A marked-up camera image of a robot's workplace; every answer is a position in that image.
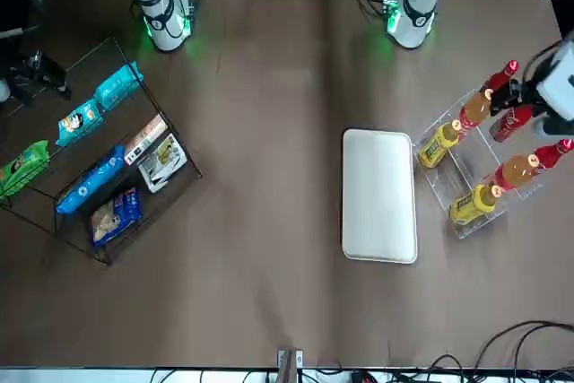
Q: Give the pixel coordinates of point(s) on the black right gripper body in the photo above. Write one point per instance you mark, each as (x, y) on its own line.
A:
(29, 77)

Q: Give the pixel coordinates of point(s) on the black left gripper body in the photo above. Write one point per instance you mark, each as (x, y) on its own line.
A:
(533, 98)

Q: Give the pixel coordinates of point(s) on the red cola bottle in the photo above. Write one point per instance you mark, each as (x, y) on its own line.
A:
(553, 154)
(511, 125)
(498, 80)

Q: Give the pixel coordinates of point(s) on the small teal chips packet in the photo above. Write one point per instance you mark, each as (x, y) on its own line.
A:
(80, 122)

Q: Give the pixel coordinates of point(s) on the white rectangular tray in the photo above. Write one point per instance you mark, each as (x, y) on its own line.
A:
(379, 194)

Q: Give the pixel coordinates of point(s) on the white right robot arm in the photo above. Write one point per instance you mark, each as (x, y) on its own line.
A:
(163, 35)

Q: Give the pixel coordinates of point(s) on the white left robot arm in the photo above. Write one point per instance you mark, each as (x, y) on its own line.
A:
(414, 28)

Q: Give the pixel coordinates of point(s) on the green chips packet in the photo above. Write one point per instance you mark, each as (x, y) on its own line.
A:
(22, 170)

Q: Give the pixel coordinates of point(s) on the clear acrylic bottle shelf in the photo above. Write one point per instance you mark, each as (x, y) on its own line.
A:
(441, 181)

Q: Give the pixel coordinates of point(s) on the orange tea bottle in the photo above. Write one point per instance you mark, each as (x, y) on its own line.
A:
(475, 109)
(515, 172)

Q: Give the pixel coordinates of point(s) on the large teal snack packet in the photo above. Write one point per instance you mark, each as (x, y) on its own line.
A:
(117, 86)

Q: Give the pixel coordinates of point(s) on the yellow drink bottle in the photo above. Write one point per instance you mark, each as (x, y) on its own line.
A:
(437, 147)
(471, 206)

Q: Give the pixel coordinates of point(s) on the long blue biscuit packet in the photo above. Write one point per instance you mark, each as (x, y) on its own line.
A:
(89, 181)

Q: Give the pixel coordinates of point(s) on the white green snack packet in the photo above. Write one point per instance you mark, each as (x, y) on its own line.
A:
(161, 163)

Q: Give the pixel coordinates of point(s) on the blue cracker bag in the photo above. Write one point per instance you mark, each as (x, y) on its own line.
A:
(117, 217)

